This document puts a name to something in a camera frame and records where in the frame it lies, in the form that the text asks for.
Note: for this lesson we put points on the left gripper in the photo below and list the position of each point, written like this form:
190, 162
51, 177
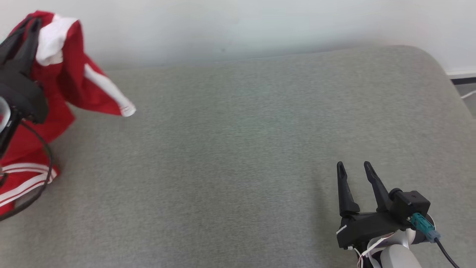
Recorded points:
22, 96

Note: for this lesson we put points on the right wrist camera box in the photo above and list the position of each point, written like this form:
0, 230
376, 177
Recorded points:
409, 204

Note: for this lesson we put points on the white wall baseboard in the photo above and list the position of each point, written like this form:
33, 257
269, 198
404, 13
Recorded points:
465, 72

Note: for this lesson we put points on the red shorts with white stripe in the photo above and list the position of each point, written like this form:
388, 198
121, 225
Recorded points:
74, 74

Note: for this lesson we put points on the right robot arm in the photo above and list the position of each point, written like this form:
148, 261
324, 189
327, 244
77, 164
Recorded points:
398, 257

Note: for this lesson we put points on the red Bulls 23 jersey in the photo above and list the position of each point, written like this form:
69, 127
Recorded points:
22, 158

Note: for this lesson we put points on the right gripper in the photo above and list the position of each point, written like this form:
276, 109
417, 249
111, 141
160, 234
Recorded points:
368, 227

